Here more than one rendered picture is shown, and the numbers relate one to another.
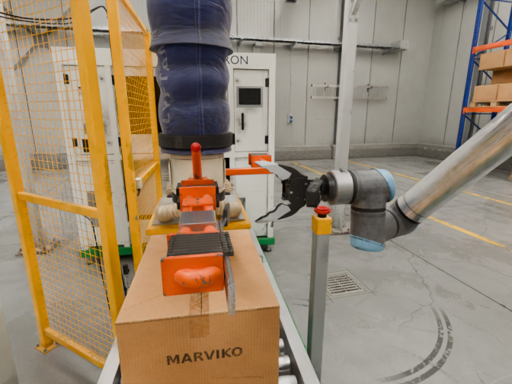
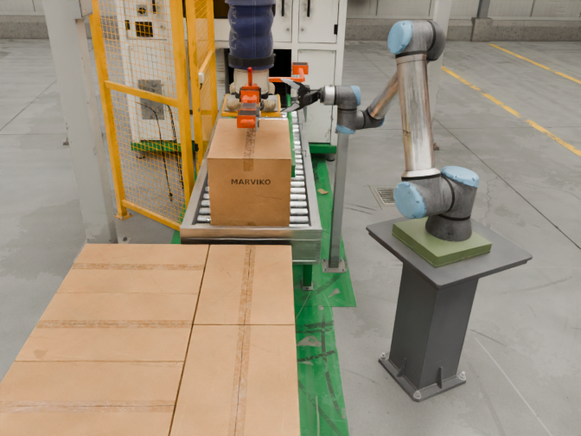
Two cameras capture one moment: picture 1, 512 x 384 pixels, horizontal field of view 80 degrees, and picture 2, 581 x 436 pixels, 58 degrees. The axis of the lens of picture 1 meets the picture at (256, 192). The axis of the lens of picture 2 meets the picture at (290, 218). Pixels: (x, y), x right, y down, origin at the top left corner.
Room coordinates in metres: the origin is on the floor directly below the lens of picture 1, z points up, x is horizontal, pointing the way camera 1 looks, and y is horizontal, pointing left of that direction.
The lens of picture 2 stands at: (-1.62, -0.36, 1.89)
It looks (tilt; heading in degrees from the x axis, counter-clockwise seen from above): 28 degrees down; 7
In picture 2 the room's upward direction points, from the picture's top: 2 degrees clockwise
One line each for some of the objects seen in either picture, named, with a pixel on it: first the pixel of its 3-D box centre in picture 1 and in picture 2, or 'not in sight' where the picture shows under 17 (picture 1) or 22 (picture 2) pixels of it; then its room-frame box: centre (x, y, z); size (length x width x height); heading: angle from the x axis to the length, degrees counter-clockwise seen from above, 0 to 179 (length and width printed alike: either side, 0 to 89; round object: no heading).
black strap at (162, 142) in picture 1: (197, 139); (252, 57); (0.97, 0.18, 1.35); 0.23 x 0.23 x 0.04
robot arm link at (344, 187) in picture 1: (336, 186); (328, 94); (0.78, -0.21, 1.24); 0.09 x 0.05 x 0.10; 10
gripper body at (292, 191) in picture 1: (305, 188); (309, 94); (0.77, -0.13, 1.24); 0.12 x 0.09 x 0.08; 100
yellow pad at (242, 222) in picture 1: (228, 205); (270, 102); (0.99, 0.09, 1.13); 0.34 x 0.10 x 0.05; 10
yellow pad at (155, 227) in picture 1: (169, 208); (233, 101); (0.95, 0.28, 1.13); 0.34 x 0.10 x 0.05; 10
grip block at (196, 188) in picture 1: (198, 194); (250, 94); (0.72, 0.14, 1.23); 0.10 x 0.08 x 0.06; 100
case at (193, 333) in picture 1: (203, 310); (252, 171); (0.95, 0.19, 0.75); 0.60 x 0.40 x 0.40; 10
